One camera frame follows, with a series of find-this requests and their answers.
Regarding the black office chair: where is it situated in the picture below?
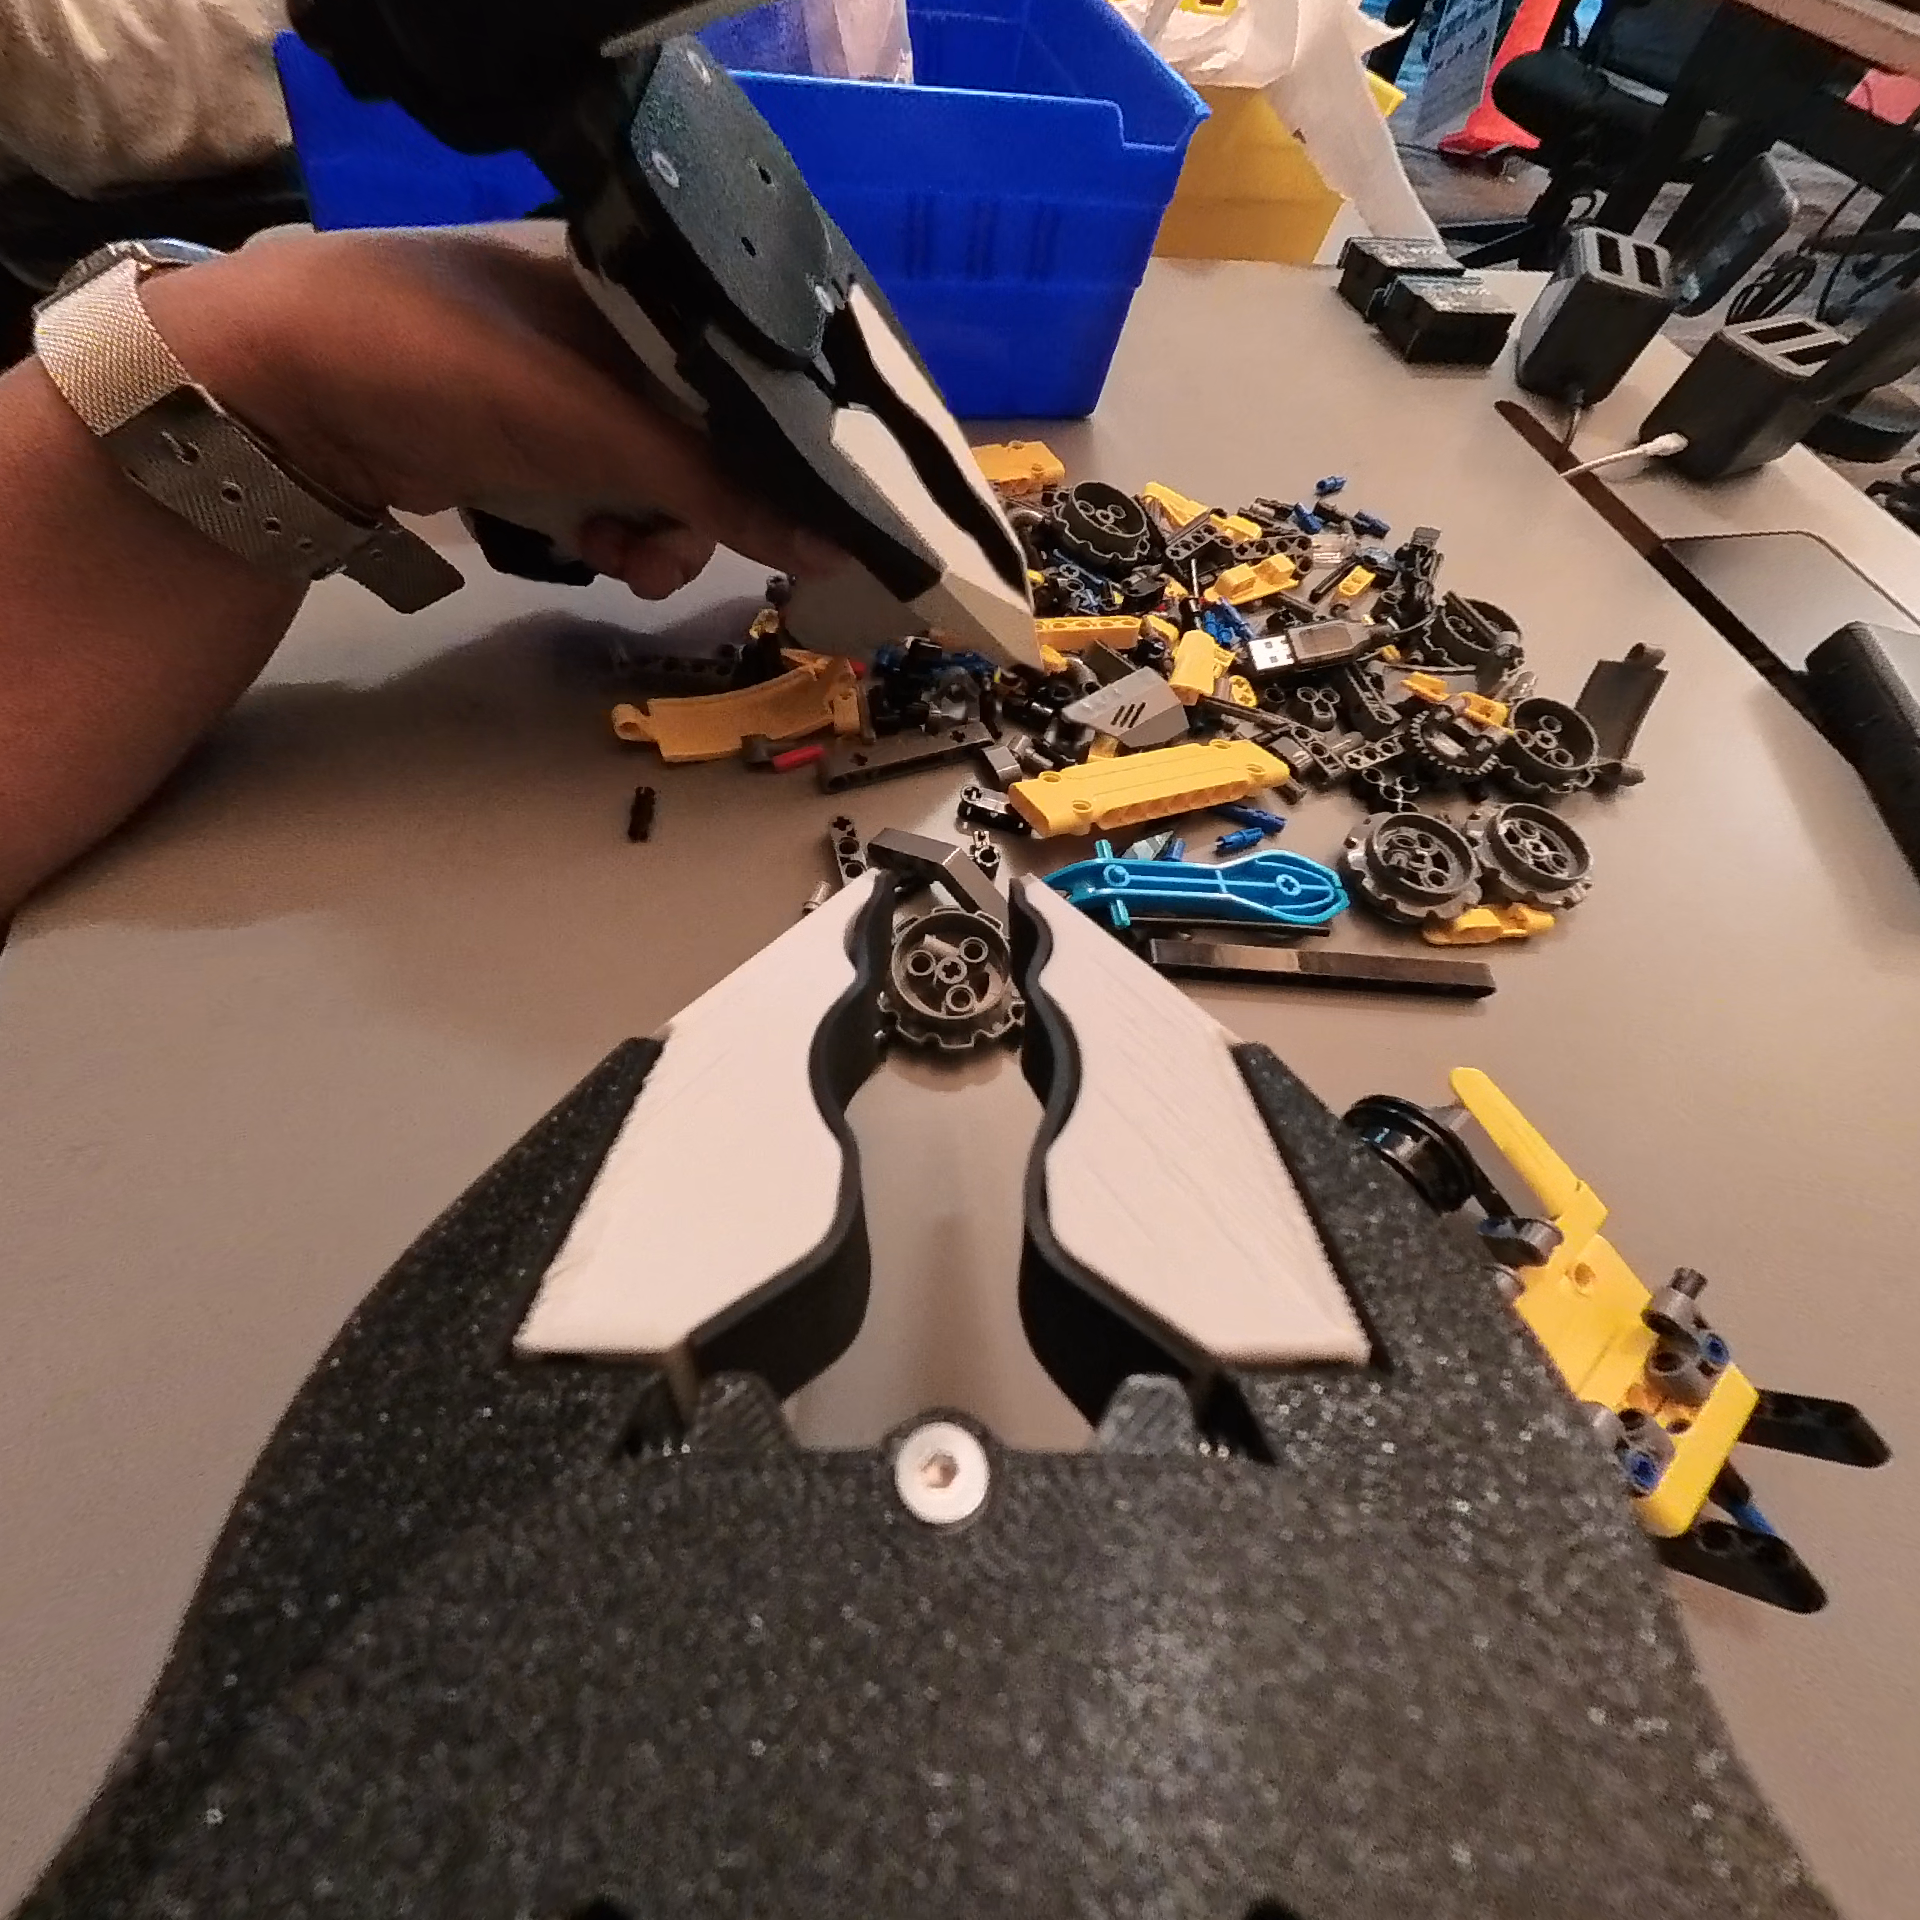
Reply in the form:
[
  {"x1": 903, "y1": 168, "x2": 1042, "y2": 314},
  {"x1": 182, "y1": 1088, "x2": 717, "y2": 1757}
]
[{"x1": 1492, "y1": 46, "x2": 1789, "y2": 275}]

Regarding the silver mesh wristwatch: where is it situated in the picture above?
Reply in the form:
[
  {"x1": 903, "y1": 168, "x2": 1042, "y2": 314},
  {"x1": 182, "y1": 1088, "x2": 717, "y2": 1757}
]
[{"x1": 33, "y1": 240, "x2": 467, "y2": 614}]

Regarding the person's left hand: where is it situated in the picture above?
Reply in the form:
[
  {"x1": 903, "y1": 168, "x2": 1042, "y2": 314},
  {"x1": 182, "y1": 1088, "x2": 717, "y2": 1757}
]
[{"x1": 150, "y1": 221, "x2": 846, "y2": 606}]

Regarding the black USB cable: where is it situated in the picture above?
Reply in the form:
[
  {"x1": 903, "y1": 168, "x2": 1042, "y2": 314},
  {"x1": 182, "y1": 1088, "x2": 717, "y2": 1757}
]
[{"x1": 1241, "y1": 526, "x2": 1444, "y2": 686}]

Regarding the yellow curved brick panel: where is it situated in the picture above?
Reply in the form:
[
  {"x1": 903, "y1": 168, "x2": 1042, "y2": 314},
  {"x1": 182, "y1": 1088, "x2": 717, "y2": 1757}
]
[{"x1": 610, "y1": 651, "x2": 866, "y2": 765}]

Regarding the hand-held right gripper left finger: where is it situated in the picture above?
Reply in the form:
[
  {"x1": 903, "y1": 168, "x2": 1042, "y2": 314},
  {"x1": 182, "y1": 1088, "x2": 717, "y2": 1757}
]
[{"x1": 513, "y1": 873, "x2": 895, "y2": 1422}]

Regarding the pile of toy brick pieces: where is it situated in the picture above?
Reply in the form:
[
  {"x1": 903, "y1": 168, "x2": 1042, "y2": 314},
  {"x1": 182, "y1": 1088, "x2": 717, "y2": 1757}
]
[{"x1": 607, "y1": 442, "x2": 1670, "y2": 1057}]

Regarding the yellow brick pulley assembly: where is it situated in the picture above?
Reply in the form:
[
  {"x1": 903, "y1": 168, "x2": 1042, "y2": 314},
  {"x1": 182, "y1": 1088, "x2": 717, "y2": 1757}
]
[{"x1": 1341, "y1": 1067, "x2": 1892, "y2": 1617}]

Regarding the cyan brick separator tool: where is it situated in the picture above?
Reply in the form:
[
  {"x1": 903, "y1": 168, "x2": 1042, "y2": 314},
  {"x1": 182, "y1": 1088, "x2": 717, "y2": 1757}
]
[{"x1": 1042, "y1": 848, "x2": 1353, "y2": 937}]

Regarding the black camera battery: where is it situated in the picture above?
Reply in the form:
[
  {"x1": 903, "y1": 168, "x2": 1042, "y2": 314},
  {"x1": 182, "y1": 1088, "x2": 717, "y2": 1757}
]
[
  {"x1": 1335, "y1": 232, "x2": 1465, "y2": 318},
  {"x1": 1381, "y1": 272, "x2": 1513, "y2": 368}
]

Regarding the blue plastic storage bin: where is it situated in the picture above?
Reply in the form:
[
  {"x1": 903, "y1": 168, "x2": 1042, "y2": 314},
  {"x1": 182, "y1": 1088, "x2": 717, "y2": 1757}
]
[{"x1": 275, "y1": 0, "x2": 1213, "y2": 424}]

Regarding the background desk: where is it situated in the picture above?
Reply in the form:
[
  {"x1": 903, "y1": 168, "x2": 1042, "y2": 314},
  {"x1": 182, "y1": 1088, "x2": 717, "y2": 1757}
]
[{"x1": 1679, "y1": 0, "x2": 1920, "y2": 212}]

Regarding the black open-lid battery charger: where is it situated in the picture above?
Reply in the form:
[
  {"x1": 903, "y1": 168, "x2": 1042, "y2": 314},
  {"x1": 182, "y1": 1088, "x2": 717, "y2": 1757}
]
[{"x1": 1516, "y1": 150, "x2": 1801, "y2": 406}]

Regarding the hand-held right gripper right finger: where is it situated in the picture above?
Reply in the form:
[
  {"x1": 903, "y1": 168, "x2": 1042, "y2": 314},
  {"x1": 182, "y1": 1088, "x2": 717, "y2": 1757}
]
[{"x1": 1005, "y1": 880, "x2": 1377, "y2": 1426}]

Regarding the long black brick beam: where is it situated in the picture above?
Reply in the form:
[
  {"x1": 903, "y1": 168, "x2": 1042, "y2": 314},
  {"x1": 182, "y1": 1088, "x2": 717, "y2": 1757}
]
[{"x1": 1148, "y1": 937, "x2": 1499, "y2": 1002}]

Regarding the black two-slot battery charger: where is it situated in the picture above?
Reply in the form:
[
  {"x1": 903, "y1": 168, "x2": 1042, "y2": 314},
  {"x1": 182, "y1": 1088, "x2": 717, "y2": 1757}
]
[{"x1": 1638, "y1": 306, "x2": 1920, "y2": 484}]

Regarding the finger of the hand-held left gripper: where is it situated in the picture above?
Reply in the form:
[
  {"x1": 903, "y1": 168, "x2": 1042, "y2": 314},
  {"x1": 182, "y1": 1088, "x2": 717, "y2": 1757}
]
[
  {"x1": 823, "y1": 286, "x2": 1039, "y2": 624},
  {"x1": 783, "y1": 563, "x2": 1046, "y2": 672}
]

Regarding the yellow plastic bin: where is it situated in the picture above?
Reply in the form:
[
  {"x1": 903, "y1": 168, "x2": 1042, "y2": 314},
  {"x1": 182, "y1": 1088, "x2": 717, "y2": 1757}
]
[{"x1": 1154, "y1": 75, "x2": 1407, "y2": 267}]

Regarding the dark grey toothed wheel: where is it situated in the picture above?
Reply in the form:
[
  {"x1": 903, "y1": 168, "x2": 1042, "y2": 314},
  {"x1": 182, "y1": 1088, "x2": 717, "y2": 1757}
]
[{"x1": 874, "y1": 907, "x2": 1030, "y2": 1057}]

